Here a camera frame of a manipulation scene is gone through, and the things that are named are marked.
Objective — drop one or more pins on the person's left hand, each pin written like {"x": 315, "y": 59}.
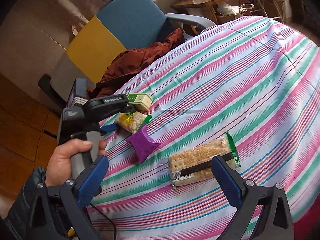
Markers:
{"x": 59, "y": 167}

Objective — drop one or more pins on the purple cloth pouch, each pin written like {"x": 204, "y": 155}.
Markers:
{"x": 142, "y": 143}

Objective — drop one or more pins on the striped bed sheet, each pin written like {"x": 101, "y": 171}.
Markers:
{"x": 254, "y": 78}

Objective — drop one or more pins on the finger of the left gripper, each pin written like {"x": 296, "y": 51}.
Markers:
{"x": 108, "y": 128}

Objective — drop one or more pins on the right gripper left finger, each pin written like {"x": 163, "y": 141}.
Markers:
{"x": 57, "y": 209}

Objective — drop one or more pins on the green small carton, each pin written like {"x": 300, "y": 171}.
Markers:
{"x": 141, "y": 101}

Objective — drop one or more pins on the yellow snack packet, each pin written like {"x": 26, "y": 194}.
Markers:
{"x": 132, "y": 121}

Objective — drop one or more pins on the person's left forearm sleeve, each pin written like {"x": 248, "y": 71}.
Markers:
{"x": 14, "y": 226}

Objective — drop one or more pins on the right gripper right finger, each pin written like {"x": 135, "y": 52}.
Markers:
{"x": 274, "y": 222}

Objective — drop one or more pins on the rust red quilted blanket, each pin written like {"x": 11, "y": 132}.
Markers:
{"x": 131, "y": 62}

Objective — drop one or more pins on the wooden desk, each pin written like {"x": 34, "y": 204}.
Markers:
{"x": 203, "y": 8}

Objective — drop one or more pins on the grey chair armrest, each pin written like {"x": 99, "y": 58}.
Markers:
{"x": 200, "y": 22}

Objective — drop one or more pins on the cracker pack green ends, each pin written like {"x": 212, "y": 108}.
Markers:
{"x": 194, "y": 165}

